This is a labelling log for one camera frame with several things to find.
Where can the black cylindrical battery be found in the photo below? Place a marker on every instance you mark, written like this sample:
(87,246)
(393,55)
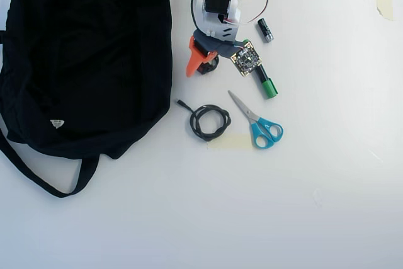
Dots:
(265,29)

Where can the beige masking tape strip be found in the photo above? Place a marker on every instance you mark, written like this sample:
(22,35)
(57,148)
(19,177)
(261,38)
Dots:
(230,143)
(384,1)

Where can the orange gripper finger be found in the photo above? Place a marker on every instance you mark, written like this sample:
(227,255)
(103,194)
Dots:
(192,64)

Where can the black fabric bag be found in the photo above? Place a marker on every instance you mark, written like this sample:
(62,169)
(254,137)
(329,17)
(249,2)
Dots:
(78,61)

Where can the black marker with green cap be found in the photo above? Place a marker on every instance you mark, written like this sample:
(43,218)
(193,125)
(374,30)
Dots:
(267,88)

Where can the bare camera circuit board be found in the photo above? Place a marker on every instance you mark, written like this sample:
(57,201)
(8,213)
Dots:
(245,59)

